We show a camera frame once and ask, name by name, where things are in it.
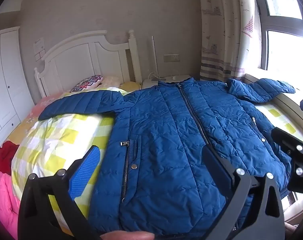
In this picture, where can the blue quilted jacket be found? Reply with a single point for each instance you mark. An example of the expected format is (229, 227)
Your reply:
(166, 130)

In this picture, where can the yellow pillow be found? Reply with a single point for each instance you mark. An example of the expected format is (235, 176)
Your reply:
(130, 86)

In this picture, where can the patterned pillow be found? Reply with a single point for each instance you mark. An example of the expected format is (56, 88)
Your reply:
(86, 83)

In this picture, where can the person's left hand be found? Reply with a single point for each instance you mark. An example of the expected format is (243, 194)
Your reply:
(129, 236)

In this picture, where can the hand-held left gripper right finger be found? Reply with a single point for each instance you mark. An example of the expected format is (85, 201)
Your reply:
(216, 165)

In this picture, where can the printed curtain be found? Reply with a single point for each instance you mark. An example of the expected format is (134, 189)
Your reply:
(223, 30)

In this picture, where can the white nightstand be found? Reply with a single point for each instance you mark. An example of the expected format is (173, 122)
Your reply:
(151, 83)

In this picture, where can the white wardrobe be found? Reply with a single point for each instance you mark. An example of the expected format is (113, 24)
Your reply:
(6, 80)

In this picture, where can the white bed headboard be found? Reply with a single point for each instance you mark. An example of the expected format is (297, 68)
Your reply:
(74, 57)

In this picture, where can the pale pink pillow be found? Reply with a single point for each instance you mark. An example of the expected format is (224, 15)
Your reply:
(112, 81)

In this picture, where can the pink floral bedsheet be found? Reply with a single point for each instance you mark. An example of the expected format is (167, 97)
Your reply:
(29, 120)

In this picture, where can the paper note on wall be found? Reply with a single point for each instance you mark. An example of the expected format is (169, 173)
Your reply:
(39, 48)

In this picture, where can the red cloth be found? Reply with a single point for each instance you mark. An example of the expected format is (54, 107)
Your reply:
(5, 155)

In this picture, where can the bright pink quilt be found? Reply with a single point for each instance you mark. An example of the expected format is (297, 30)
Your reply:
(2, 200)

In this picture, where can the yellow checked blanket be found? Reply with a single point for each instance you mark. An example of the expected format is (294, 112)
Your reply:
(61, 135)

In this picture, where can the wall socket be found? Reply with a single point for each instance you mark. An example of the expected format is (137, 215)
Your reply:
(171, 57)

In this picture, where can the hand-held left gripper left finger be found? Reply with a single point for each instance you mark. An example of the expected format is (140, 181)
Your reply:
(86, 170)

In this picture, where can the window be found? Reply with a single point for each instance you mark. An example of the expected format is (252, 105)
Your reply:
(283, 47)

